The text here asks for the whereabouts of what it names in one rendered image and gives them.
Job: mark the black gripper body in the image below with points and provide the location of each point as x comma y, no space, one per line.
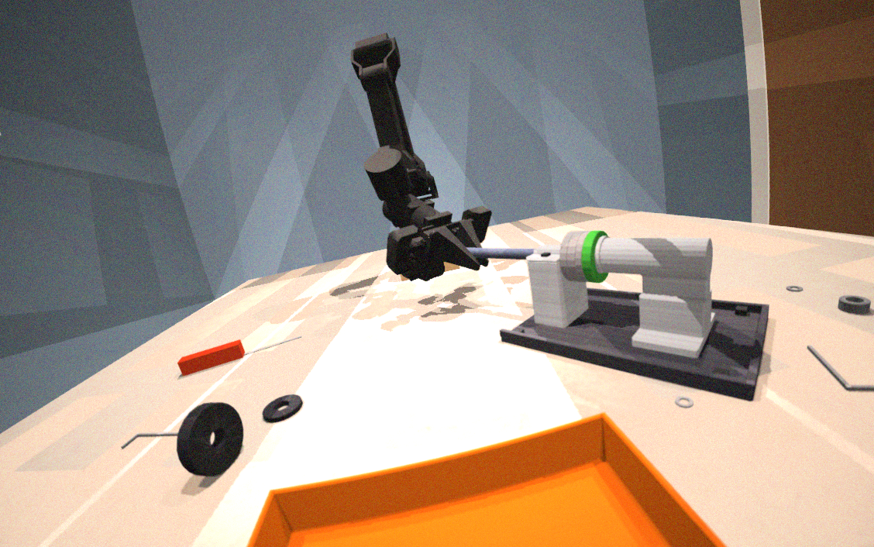
416,221

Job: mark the green disc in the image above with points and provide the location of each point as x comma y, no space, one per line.
588,251

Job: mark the grey l-shaped rod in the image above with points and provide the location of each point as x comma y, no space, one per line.
147,434
837,375

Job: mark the grey metal shaft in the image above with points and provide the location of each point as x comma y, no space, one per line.
502,253

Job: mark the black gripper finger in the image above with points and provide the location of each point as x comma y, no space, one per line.
468,237
444,246

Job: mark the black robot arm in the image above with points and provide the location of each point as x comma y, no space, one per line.
397,173

